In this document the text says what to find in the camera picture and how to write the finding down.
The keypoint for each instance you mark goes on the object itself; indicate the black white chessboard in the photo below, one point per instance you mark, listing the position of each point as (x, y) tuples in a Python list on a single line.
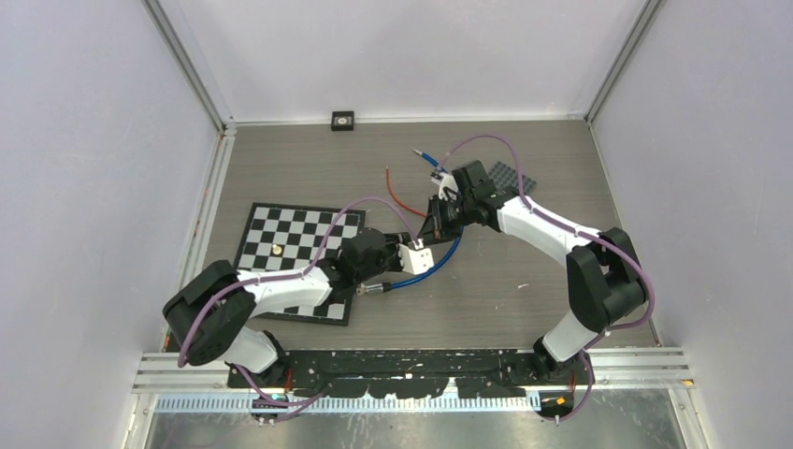
[(299, 230)]

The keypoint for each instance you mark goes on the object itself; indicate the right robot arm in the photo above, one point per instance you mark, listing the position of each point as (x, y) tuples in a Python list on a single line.
[(603, 279)]

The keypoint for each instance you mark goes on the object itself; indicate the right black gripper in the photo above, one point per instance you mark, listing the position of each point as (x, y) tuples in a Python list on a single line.
[(434, 228)]

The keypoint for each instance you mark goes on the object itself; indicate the red cable padlock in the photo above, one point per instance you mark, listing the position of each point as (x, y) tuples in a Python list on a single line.
[(396, 199)]

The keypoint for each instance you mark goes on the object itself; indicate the small black square device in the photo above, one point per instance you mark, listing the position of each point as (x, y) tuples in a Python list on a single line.
[(342, 121)]

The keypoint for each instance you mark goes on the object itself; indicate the blue cable lock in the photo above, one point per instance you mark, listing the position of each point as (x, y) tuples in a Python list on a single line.
[(385, 287)]

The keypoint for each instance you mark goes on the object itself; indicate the grey building plate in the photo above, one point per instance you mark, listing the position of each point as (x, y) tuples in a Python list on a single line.
[(505, 176)]

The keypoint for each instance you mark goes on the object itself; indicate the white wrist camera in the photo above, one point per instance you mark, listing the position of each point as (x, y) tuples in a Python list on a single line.
[(414, 257), (447, 186)]

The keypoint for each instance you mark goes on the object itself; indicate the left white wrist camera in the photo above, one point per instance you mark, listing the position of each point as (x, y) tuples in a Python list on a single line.
[(414, 257)]

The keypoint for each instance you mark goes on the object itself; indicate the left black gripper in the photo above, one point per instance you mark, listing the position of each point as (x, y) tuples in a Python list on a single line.
[(393, 242)]

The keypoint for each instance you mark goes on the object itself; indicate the aluminium frame rail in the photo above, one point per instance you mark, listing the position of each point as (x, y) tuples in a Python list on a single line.
[(251, 403)]

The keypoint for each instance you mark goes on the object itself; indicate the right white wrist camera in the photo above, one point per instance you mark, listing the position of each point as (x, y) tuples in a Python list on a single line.
[(447, 186)]

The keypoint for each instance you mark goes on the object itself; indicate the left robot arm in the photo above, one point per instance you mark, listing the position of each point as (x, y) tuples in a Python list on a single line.
[(208, 317)]

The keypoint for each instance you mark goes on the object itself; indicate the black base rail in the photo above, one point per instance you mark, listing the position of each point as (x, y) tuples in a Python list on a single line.
[(486, 373)]

